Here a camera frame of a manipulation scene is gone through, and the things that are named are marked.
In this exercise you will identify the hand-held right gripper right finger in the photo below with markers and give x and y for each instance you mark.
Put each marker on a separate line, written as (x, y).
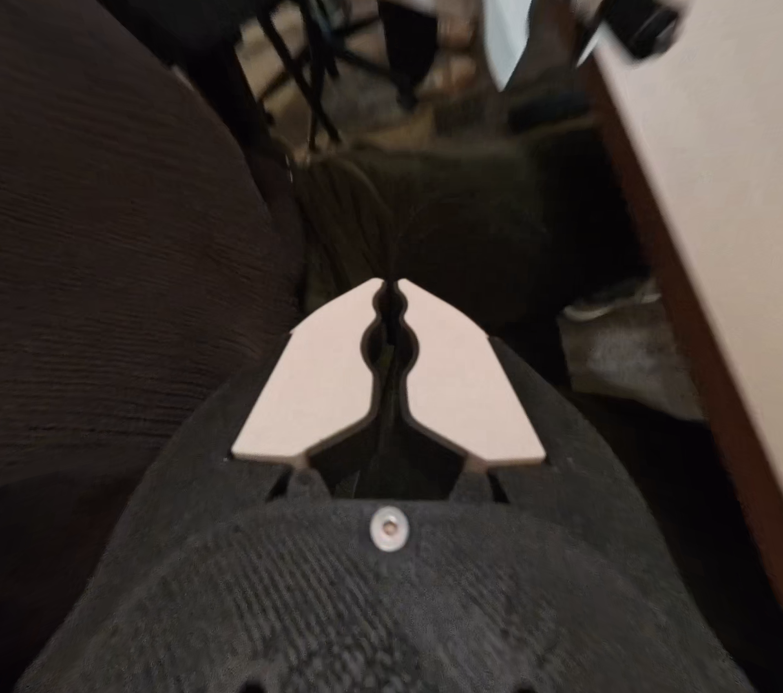
(465, 393)

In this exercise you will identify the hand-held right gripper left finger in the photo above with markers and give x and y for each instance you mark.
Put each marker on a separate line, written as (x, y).
(318, 387)

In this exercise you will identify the person's grey shoe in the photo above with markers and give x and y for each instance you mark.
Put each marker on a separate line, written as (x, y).
(612, 301)

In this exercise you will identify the black office chair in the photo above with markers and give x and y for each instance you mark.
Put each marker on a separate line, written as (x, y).
(318, 56)

